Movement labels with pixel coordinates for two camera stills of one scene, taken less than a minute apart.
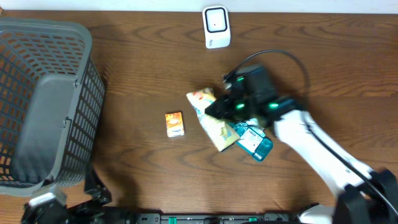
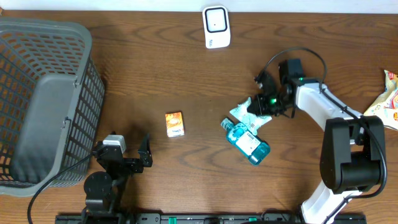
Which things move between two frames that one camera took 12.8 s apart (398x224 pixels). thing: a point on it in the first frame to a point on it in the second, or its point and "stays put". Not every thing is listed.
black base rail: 265,218 stays put
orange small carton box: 175,124 stays put
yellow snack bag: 221,133 to 386,107
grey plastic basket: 51,96 stays put
